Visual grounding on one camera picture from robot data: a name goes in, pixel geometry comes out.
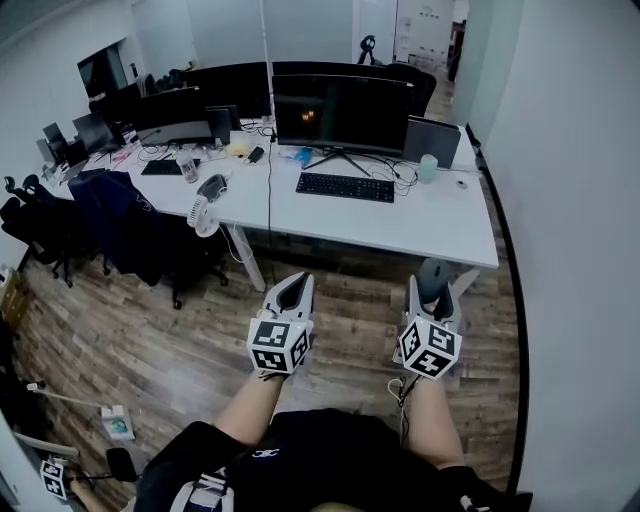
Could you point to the wide black curved monitor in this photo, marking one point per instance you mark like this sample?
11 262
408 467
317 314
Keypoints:
172 115

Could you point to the white desk fan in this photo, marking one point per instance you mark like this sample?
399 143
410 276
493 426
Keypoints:
202 216

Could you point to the white desk leg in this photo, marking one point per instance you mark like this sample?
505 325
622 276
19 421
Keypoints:
247 257

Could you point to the black high-back office chair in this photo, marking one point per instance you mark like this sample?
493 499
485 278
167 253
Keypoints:
422 92

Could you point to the slim black keyboard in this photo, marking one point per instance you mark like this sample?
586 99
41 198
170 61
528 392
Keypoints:
162 167

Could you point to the person's left forearm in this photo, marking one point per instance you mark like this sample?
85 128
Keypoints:
250 407

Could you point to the person's black shirt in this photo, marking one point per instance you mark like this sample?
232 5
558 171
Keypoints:
325 460

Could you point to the white vertical pole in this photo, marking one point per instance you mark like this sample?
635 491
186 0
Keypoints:
267 50

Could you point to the black wall screen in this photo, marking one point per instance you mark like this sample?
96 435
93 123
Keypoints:
107 72

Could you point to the black partition frame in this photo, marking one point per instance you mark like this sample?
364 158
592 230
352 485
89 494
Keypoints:
515 300

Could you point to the black computer monitor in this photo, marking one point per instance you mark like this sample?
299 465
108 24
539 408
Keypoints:
342 112

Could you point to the long black monitor back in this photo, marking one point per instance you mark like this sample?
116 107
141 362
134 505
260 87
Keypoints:
345 68

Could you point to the black headphones on stand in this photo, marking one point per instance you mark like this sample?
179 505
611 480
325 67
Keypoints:
369 50

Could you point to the pale green cup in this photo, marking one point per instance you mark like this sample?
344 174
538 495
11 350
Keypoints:
428 169

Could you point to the person's right forearm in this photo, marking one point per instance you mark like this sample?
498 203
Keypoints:
435 425

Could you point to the small black speaker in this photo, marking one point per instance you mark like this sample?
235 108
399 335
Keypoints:
218 125

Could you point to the blue plastic packet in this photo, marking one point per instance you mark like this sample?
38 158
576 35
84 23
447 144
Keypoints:
302 157

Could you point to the clear plastic bottle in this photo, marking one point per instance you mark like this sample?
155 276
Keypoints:
188 167

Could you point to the navy jacket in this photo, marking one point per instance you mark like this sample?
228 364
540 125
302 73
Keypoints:
120 220

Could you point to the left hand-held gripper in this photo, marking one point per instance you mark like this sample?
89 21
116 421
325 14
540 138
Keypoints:
272 345

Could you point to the grey computer mouse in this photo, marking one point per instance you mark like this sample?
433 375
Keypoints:
433 277

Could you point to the black power adapter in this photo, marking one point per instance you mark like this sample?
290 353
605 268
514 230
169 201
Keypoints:
255 154

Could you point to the white box with green print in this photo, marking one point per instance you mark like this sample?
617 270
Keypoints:
118 424

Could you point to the spare hand-held gripper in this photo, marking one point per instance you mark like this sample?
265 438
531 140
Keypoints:
53 479

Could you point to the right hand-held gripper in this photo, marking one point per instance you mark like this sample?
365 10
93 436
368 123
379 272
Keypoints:
430 347

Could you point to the black mesh office chair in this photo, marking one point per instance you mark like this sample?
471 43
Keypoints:
35 230

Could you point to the yellow cloth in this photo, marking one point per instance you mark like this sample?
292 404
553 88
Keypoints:
239 149

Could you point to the open black laptop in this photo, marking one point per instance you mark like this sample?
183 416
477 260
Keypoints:
94 132

